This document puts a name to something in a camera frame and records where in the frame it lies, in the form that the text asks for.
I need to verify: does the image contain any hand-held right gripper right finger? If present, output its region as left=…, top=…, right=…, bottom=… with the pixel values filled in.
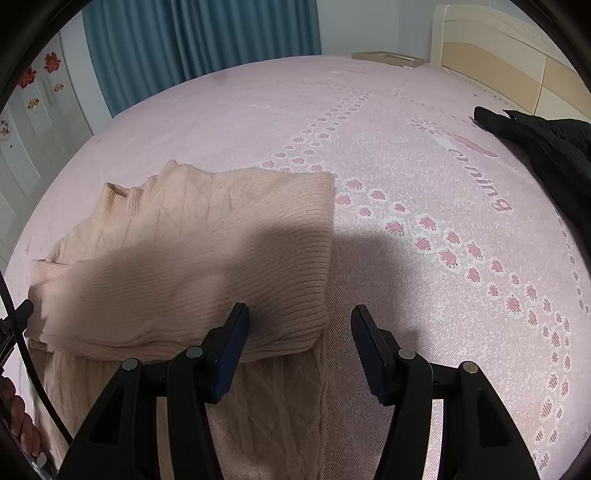
left=350, top=305, right=541, bottom=480

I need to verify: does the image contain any white wardrobe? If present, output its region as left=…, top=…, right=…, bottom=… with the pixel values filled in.
left=0, top=32, right=95, bottom=264

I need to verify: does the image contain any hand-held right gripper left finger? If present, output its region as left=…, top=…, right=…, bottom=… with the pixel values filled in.
left=55, top=302, right=251, bottom=480

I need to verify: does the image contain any pink printed bed sheet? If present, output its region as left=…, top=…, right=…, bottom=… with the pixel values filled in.
left=0, top=54, right=591, bottom=480

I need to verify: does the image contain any blue curtain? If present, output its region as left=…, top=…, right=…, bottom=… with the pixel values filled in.
left=82, top=0, right=321, bottom=118

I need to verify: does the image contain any person's left hand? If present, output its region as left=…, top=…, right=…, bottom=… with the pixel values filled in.
left=0, top=376, right=43, bottom=457

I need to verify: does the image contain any beige knit sweater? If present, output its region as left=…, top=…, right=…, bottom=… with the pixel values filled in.
left=25, top=159, right=335, bottom=480

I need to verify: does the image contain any cream wooden headboard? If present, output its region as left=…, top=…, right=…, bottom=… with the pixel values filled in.
left=429, top=4, right=591, bottom=121

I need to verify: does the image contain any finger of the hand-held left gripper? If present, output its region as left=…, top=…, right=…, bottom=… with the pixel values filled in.
left=0, top=299, right=34, bottom=367

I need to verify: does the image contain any black jacket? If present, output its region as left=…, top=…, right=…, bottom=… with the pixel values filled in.
left=471, top=106, right=591, bottom=252

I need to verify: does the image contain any flat cardboard box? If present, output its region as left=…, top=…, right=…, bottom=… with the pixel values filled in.
left=351, top=51, right=426, bottom=70

